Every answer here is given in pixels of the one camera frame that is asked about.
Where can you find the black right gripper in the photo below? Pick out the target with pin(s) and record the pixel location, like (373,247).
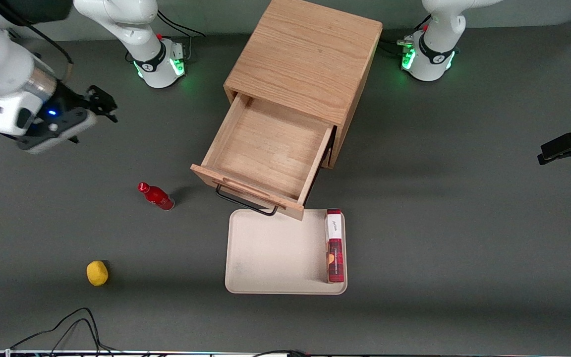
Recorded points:
(73,101)

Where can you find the wooden drawer cabinet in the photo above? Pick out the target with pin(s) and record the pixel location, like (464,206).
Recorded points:
(310,49)

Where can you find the red bottle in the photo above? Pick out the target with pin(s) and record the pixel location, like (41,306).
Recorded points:
(159,197)

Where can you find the yellow lemon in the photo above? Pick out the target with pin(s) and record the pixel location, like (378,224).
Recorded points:
(97,273)

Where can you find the beige plastic tray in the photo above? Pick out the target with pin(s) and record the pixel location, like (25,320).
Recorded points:
(275,258)

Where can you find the red and white carton box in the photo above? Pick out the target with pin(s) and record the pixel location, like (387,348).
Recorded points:
(335,258)

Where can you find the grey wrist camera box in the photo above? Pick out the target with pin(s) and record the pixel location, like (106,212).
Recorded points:
(62,131)

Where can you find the black clamp mount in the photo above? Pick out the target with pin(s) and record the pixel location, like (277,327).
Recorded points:
(563,146)

